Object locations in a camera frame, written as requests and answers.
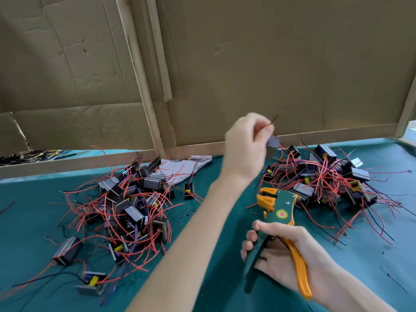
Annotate person's left forearm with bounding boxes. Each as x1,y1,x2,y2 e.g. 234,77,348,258
127,175,248,312

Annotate person's right forearm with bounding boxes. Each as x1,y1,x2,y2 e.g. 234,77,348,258
318,264,397,312

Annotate pile of wired transformers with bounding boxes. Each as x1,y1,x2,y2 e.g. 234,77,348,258
0,153,199,299
247,133,412,244

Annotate thin wooden strip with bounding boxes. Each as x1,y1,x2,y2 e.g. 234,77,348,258
146,0,173,101

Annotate heap of black cables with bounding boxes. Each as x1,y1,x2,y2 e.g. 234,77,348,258
0,149,82,166

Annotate smooth brown cardboard panel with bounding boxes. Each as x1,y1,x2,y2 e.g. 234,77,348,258
157,0,416,147

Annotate person's right hand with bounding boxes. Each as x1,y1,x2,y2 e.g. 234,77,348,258
240,219,339,296

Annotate creased brown cardboard panel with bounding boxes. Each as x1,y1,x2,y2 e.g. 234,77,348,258
0,0,157,155

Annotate long wooden bottom rail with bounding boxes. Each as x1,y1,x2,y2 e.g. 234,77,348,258
168,123,399,160

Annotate transformer with wires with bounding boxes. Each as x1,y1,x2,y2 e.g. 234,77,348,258
265,115,282,160

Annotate flat grey board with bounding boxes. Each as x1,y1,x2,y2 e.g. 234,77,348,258
400,123,416,148

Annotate crumpled grey plastic bag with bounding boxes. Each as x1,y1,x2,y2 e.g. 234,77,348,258
158,155,213,186

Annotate orange green wire strippers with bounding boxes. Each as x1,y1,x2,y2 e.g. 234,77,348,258
244,187,313,299

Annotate short wooden bottom rail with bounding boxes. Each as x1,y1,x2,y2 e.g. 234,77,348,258
0,150,159,181

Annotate person's left hand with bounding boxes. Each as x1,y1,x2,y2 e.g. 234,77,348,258
219,113,276,186

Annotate wide wooden post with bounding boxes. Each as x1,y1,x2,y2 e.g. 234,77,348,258
116,0,165,156

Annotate wooden corner post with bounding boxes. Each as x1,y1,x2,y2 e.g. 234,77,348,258
394,81,416,138

